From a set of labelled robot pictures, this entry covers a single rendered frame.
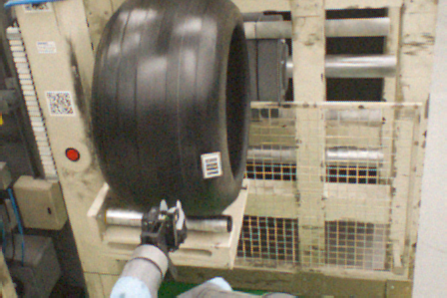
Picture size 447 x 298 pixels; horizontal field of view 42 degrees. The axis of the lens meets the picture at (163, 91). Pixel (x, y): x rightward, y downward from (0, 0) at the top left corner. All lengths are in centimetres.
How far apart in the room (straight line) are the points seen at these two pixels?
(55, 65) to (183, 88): 40
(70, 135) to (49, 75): 18
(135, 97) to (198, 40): 18
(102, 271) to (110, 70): 78
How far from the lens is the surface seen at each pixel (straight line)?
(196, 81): 121
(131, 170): 130
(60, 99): 152
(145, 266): 113
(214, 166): 126
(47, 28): 144
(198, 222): 152
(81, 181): 165
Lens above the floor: 189
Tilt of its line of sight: 27 degrees down
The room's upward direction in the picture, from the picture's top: 8 degrees counter-clockwise
